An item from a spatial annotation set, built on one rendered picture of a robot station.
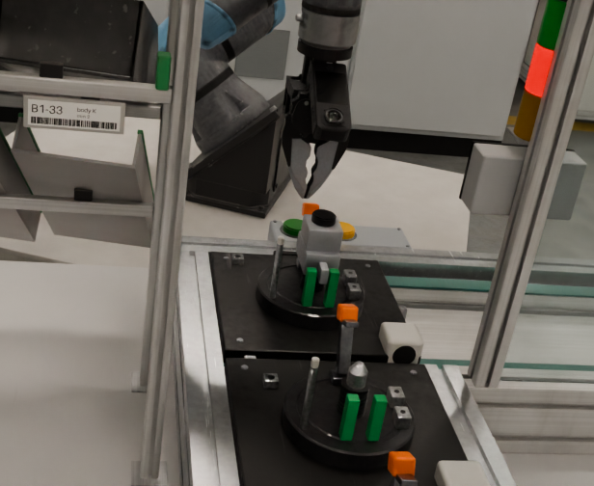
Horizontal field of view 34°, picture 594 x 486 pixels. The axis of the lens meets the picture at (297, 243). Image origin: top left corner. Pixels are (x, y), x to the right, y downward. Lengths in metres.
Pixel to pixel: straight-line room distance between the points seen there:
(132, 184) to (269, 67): 3.20
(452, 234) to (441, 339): 0.47
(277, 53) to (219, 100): 2.54
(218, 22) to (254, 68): 2.99
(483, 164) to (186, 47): 0.36
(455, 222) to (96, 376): 0.82
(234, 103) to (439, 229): 0.44
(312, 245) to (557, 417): 0.37
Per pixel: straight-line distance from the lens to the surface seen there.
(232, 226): 1.65
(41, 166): 1.07
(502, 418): 1.21
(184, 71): 0.87
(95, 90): 0.88
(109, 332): 1.34
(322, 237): 1.17
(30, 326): 1.35
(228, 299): 1.22
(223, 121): 1.69
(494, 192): 1.07
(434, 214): 1.83
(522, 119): 1.06
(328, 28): 1.22
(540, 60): 1.04
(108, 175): 1.05
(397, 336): 1.17
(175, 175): 0.91
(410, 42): 4.35
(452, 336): 1.34
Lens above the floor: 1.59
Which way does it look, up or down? 27 degrees down
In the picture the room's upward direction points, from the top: 9 degrees clockwise
